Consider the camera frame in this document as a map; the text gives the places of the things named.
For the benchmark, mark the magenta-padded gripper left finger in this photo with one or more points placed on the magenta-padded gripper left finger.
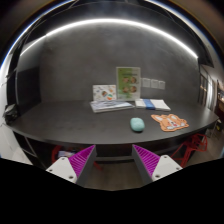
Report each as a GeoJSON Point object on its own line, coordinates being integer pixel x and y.
{"type": "Point", "coordinates": [80, 161]}

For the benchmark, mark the green menu sign stand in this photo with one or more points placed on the green menu sign stand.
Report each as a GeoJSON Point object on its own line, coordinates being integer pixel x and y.
{"type": "Point", "coordinates": [128, 83]}

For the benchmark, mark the orange corgi-shaped mouse pad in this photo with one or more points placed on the orange corgi-shaped mouse pad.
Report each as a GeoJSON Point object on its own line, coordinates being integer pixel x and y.
{"type": "Point", "coordinates": [170, 122]}

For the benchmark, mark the white colourful picture card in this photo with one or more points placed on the white colourful picture card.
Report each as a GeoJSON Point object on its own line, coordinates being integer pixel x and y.
{"type": "Point", "coordinates": [104, 92]}

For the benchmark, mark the grey magazine stack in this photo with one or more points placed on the grey magazine stack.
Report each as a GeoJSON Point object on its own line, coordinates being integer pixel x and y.
{"type": "Point", "coordinates": [111, 106]}

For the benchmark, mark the white ceiling light strip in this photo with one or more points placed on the white ceiling light strip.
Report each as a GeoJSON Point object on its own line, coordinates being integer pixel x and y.
{"type": "Point", "coordinates": [110, 20]}

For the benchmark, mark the dark-framed glass door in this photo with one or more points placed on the dark-framed glass door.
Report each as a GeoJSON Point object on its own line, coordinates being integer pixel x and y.
{"type": "Point", "coordinates": [203, 90]}

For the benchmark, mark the white and blue book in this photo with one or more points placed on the white and blue book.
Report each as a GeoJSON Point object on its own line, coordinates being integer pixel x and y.
{"type": "Point", "coordinates": [153, 104]}

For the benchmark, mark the white wall socket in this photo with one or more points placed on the white wall socket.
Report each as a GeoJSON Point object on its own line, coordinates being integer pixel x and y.
{"type": "Point", "coordinates": [146, 82]}
{"type": "Point", "coordinates": [154, 83]}
{"type": "Point", "coordinates": [161, 85]}

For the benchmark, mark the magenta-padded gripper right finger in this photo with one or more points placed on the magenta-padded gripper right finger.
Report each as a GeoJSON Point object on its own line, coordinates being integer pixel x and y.
{"type": "Point", "coordinates": [148, 161]}

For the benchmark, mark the mint green computer mouse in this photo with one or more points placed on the mint green computer mouse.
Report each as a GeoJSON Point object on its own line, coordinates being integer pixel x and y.
{"type": "Point", "coordinates": [137, 124]}

